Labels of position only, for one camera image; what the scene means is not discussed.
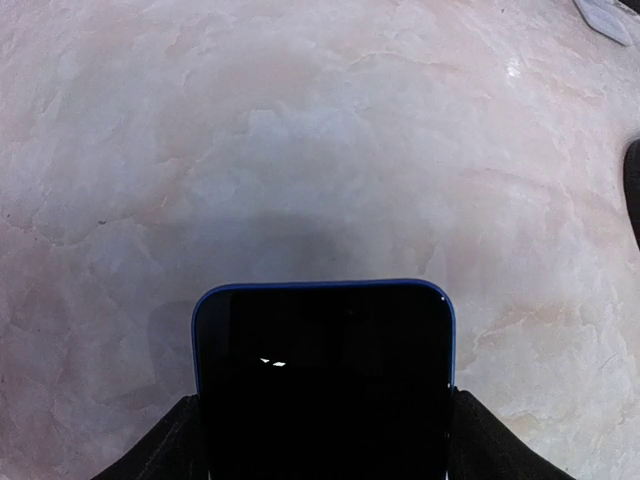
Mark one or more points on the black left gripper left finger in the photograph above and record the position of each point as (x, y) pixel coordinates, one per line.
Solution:
(173, 449)

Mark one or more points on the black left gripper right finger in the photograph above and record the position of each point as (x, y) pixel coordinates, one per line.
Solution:
(482, 447)

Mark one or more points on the black phone blue edge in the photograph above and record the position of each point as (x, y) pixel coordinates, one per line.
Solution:
(325, 380)

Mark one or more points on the black round-base stand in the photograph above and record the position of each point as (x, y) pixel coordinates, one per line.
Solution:
(631, 185)

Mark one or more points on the white folding phone stand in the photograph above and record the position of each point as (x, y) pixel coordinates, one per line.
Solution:
(600, 18)

